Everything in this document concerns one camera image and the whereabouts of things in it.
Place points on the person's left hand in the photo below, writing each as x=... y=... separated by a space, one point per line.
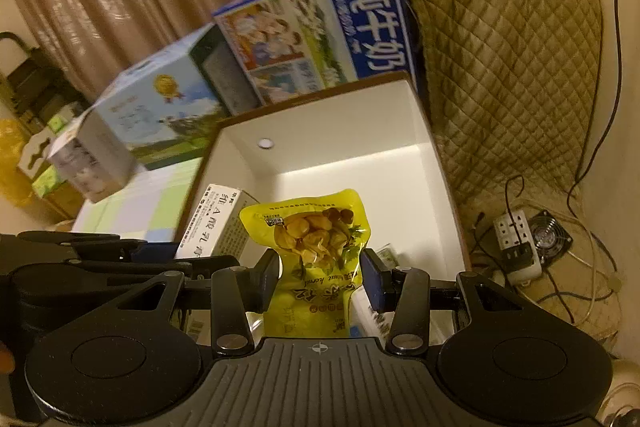
x=5 y=357

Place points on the white power strip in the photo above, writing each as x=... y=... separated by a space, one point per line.
x=515 y=232

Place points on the quilted beige chair cover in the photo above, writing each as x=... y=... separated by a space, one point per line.
x=510 y=72

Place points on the stack of green tissue packs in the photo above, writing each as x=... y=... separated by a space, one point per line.
x=60 y=122

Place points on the yellow plastic bag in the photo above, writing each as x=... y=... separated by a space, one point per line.
x=12 y=167

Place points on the yellow snack packet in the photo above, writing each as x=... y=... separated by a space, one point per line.
x=310 y=227

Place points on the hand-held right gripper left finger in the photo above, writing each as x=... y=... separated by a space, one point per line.
x=267 y=279

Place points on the white moustache tissue box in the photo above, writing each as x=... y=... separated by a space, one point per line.
x=40 y=147

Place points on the brown box with white inside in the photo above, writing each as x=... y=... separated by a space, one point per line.
x=350 y=132

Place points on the small black fan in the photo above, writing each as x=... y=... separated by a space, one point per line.
x=550 y=237

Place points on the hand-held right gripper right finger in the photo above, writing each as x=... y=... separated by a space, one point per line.
x=372 y=279

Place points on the green blue milk carton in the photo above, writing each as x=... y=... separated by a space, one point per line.
x=160 y=107

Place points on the blue cartoon milk carton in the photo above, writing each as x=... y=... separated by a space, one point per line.
x=310 y=22

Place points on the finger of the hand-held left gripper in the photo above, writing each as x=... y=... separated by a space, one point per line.
x=100 y=271
x=75 y=238

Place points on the white appliance carton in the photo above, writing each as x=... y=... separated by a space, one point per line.
x=85 y=167

